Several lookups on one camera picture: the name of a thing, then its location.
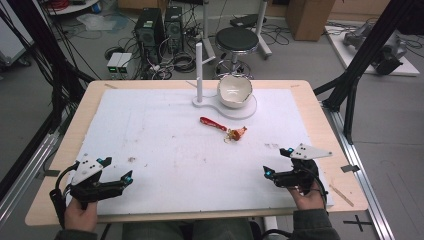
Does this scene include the aluminium rail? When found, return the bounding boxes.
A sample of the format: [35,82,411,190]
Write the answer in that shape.
[0,132,60,229]
[320,100,397,240]

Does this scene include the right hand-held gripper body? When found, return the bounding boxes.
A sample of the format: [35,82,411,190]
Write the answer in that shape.
[275,143,334,196]

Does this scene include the person's left hand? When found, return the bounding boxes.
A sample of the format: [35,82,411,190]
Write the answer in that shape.
[63,198,99,232]

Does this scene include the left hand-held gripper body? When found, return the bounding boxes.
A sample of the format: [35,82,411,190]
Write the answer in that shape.
[68,153,116,210]

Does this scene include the white foam board mat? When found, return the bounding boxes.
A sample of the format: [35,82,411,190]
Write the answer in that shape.
[65,87,335,216]

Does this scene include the white chipped bowl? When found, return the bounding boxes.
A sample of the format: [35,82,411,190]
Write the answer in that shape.
[216,74,254,110]

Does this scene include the person's legs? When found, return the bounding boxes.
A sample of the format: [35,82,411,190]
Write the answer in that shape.
[121,219,255,240]

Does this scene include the large black computer tower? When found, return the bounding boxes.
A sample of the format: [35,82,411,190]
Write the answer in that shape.
[134,7,166,65]

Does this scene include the clear plastic bag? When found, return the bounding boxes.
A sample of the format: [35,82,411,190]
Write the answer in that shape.
[76,12,118,33]

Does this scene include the person's right hand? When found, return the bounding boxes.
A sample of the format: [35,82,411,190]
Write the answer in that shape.
[287,181,326,211]

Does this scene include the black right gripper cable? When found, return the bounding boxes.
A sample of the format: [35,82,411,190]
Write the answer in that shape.
[299,165,330,212]

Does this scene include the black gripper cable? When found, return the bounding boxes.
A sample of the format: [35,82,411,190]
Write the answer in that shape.
[49,162,80,229]
[299,165,330,212]

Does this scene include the brown cardboard box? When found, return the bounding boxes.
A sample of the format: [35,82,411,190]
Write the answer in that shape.
[285,0,337,42]

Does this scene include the red strap keychain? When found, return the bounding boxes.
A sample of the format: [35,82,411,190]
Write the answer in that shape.
[199,116,248,144]

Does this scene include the white round table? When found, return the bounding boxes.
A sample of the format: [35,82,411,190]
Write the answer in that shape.
[45,0,102,17]

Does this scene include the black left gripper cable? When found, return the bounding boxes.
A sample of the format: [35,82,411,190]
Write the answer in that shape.
[49,162,80,229]

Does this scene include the black metal frame stand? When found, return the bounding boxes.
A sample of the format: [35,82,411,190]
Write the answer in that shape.
[0,0,97,201]
[313,0,424,145]

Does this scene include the black round stool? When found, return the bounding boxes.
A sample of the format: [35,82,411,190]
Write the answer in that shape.
[214,26,261,80]

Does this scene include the white post stand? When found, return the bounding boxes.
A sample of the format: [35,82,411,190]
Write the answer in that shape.
[191,42,258,121]

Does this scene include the white power supply box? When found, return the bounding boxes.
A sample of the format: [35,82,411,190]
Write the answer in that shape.
[116,52,134,80]
[106,52,124,77]

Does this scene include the small black computer tower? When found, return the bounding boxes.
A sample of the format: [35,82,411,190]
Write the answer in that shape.
[163,5,185,55]

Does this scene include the white platform board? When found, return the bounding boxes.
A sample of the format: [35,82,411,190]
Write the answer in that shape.
[324,24,421,78]

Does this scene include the white table leg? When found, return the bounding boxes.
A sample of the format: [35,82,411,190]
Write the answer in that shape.
[262,215,280,232]

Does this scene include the black floor cables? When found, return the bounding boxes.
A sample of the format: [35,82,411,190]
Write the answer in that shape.
[259,22,292,47]

